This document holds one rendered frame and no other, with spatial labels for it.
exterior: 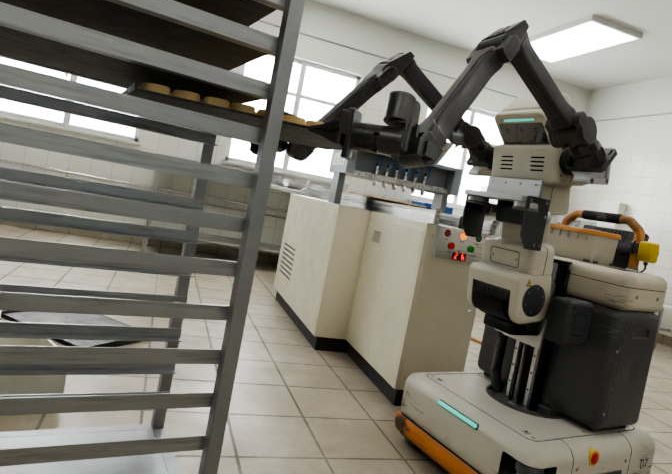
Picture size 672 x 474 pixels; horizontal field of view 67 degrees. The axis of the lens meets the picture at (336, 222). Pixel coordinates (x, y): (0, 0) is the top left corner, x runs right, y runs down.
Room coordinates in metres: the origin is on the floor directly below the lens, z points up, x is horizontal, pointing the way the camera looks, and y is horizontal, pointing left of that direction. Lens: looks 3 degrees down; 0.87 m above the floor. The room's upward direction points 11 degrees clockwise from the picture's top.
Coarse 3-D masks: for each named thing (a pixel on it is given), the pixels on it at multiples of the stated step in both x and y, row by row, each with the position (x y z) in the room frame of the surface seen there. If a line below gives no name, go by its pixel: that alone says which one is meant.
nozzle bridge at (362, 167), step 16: (336, 160) 3.02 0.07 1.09; (368, 160) 2.95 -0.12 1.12; (384, 160) 2.98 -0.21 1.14; (336, 176) 2.97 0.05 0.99; (352, 176) 3.13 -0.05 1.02; (368, 176) 2.90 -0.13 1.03; (384, 176) 2.93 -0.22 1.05; (400, 176) 3.02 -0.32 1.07; (432, 176) 3.08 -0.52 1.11; (448, 176) 3.09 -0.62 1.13; (336, 192) 2.93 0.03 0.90; (432, 192) 3.21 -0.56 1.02; (448, 192) 3.06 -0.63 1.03; (432, 208) 3.23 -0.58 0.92
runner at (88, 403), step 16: (0, 400) 0.83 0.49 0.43; (16, 400) 0.84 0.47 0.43; (32, 400) 0.85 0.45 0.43; (48, 400) 0.87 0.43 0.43; (64, 400) 0.88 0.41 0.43; (80, 400) 0.89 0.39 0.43; (96, 400) 0.90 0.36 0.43; (112, 400) 0.92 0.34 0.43; (128, 400) 0.93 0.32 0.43; (144, 400) 0.95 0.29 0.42; (160, 400) 0.96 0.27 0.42; (176, 400) 0.98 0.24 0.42; (192, 400) 0.99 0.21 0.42; (208, 400) 1.01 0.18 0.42
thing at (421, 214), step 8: (368, 200) 2.97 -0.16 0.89; (368, 208) 2.95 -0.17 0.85; (376, 208) 2.83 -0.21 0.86; (384, 208) 2.73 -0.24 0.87; (392, 208) 2.63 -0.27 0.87; (400, 208) 2.54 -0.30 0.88; (408, 208) 2.46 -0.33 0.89; (416, 208) 2.37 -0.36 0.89; (424, 208) 2.30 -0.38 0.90; (400, 216) 2.52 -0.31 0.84; (408, 216) 2.44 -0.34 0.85; (416, 216) 2.36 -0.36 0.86; (424, 216) 2.29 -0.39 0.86; (432, 216) 2.22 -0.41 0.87
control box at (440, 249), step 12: (444, 228) 2.22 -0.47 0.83; (456, 228) 2.25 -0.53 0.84; (444, 240) 2.22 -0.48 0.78; (456, 240) 2.24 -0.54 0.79; (468, 240) 2.26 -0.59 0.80; (432, 252) 2.24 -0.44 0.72; (444, 252) 2.23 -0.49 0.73; (456, 252) 2.24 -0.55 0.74; (468, 252) 2.26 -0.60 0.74; (480, 252) 2.28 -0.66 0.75
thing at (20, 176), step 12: (0, 168) 1.15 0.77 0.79; (12, 168) 1.16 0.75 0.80; (12, 180) 1.16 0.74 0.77; (24, 180) 1.18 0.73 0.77; (36, 180) 1.19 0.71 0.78; (48, 180) 1.20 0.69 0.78; (60, 180) 1.21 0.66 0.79; (72, 180) 1.23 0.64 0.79; (84, 180) 1.24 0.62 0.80; (84, 192) 1.22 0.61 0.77; (96, 192) 1.25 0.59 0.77; (108, 192) 1.27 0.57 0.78; (120, 192) 1.28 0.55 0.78; (132, 192) 1.29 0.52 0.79; (144, 192) 1.31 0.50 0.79; (156, 192) 1.32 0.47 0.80; (168, 204) 1.34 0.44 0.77; (180, 204) 1.36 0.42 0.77; (192, 204) 1.37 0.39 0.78
